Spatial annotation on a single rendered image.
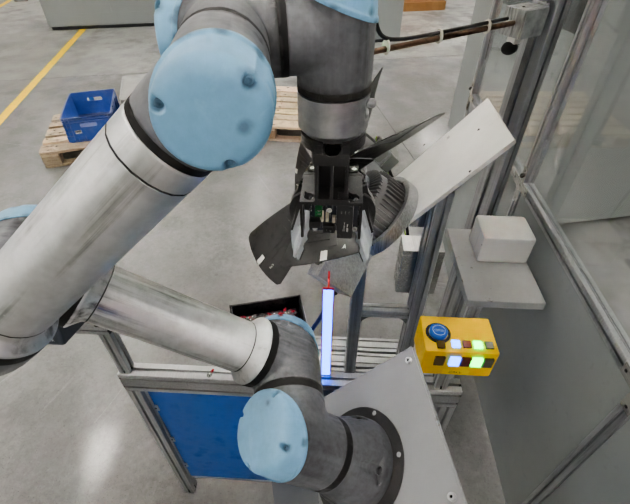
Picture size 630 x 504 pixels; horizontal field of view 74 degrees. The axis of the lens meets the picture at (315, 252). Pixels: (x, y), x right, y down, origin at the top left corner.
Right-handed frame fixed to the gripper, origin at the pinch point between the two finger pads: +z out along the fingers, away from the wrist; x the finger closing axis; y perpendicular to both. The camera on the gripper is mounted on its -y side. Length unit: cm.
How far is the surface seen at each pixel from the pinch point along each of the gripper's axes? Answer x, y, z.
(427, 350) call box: 21.0, -9.1, 36.3
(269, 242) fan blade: -20, -52, 44
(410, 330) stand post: 31, -59, 94
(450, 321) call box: 27.4, -17.4, 36.3
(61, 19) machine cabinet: -456, -674, 128
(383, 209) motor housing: 13, -51, 30
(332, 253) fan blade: -0.3, -25.8, 24.0
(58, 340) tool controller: -59, -5, 34
